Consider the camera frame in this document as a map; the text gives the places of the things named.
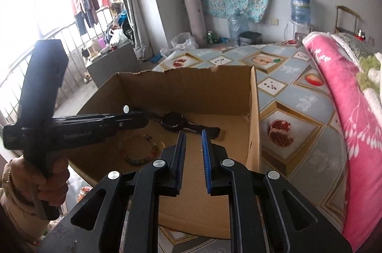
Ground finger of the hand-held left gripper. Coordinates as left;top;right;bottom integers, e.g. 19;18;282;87
54;111;147;121
119;117;149;135

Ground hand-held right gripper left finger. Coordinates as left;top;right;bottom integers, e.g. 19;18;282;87
39;131;187;253

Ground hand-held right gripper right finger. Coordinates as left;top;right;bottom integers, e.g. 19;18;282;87
201;129;351;253

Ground multicolour bead bracelet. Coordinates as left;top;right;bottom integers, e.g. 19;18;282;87
120;135;164;166

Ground black smartwatch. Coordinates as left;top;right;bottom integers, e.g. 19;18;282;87
146;111;221;140

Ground brown cardboard box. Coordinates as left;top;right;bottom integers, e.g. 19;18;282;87
68;64;262;237

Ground person's left hand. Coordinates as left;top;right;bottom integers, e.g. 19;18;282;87
3;156;69;208

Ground metal window railing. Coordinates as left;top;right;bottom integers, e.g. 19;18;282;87
0;6;115;128

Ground white bag on cabinet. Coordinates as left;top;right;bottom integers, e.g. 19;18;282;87
108;28;129;46

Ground white plastic bag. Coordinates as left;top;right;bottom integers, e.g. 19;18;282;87
160;32;199;60

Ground fruit print tablecloth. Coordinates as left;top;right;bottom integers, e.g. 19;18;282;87
151;38;354;253

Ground hanging clothes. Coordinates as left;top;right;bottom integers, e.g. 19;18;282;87
69;0;113;36

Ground grey curtain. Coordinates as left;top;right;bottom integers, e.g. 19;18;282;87
111;0;168;61

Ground rolled pink mat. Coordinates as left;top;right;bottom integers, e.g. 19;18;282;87
182;0;207;46

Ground dark grey trash bin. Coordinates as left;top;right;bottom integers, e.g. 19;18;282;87
238;31;263;47

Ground empty clear water jug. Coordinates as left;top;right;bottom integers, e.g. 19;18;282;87
228;12;250;46

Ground pink floral blanket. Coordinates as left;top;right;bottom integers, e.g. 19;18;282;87
301;31;382;253

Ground white water dispenser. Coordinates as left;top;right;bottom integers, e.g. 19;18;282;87
286;22;313;42

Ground white fluffy blanket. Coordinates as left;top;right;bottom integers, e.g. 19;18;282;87
362;53;382;114

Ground blue water dispenser bottle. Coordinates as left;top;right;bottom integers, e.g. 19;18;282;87
291;0;311;25

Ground green fluffy cloth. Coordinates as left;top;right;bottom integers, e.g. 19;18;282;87
359;55;382;92

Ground grey lace trimmed pillow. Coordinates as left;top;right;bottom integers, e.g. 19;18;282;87
331;32;382;55

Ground wooden chair frame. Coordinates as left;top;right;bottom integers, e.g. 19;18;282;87
334;5;364;34

